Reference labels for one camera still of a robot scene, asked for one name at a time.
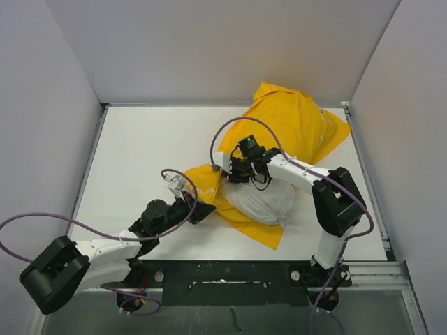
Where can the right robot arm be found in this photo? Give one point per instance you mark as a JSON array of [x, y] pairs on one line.
[[262, 182]]

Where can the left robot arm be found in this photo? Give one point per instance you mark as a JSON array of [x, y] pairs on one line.
[[67, 267]]

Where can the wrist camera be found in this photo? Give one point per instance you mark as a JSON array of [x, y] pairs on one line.
[[221, 161], [176, 185]]

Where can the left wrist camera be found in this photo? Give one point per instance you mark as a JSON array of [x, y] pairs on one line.
[[176, 185]]

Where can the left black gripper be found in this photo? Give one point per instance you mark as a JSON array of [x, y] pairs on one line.
[[200, 211]]

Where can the yellow printed pillowcase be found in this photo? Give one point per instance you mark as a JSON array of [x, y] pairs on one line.
[[278, 117]]

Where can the white pillow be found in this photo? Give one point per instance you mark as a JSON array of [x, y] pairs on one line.
[[270, 206]]

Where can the aluminium frame rail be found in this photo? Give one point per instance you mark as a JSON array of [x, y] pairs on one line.
[[132, 144]]

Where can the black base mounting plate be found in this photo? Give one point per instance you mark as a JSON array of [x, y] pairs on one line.
[[236, 283]]

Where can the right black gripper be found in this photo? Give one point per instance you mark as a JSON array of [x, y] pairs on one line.
[[234, 176]]

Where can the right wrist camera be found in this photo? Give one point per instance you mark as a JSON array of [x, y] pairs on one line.
[[221, 161]]

